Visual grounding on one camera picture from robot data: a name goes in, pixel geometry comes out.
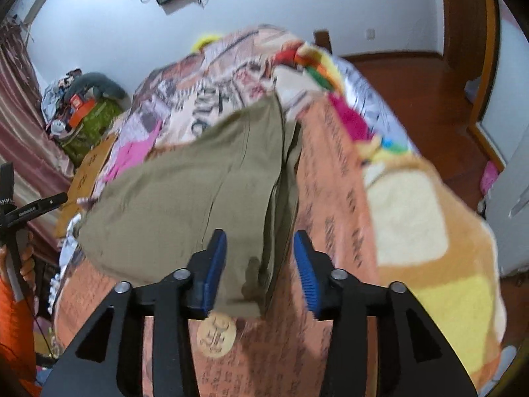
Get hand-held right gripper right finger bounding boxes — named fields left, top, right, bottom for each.
left=293, top=229, right=478, bottom=397

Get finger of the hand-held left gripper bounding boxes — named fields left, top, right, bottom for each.
left=38, top=192, right=69, bottom=212

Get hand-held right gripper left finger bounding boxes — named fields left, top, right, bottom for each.
left=41, top=228, right=228, bottom=397

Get khaki pants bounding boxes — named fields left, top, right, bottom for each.
left=76, top=91, right=302, bottom=319

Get person's left hand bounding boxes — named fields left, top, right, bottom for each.
left=19, top=229, right=37, bottom=286

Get yellow mat with flower cutouts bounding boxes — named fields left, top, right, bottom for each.
left=56, top=132, right=120, bottom=236

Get white lace cloth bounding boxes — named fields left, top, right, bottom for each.
left=47, top=215, right=83, bottom=315

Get striped curtain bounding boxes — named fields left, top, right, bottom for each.
left=0, top=19, right=75, bottom=257

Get printed blanket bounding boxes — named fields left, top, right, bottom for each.
left=52, top=25, right=381, bottom=397

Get green storage bag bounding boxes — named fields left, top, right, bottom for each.
left=58, top=99, right=125, bottom=168

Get pink garment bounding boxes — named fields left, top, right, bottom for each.
left=101, top=130, right=160, bottom=183

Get orange box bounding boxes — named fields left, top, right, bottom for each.
left=68, top=95, right=98, bottom=129

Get pile of clothes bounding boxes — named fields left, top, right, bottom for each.
left=41, top=68, right=83, bottom=133

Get toast patterned plush blanket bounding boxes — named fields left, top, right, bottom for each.
left=273, top=41, right=509, bottom=389

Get white printed bedsheet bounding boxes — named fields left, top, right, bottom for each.
left=331, top=56, right=418, bottom=158

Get pink fluffy item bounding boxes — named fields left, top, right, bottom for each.
left=479, top=159, right=501, bottom=197

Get yellow foam arch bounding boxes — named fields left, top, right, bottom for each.
left=192, top=31, right=224, bottom=52

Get white wardrobe door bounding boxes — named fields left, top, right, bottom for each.
left=481, top=0, right=529, bottom=162

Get wooden door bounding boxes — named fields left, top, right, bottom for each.
left=438, top=0, right=503, bottom=170

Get wooden bed post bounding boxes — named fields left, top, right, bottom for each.
left=313, top=29, right=333, bottom=55

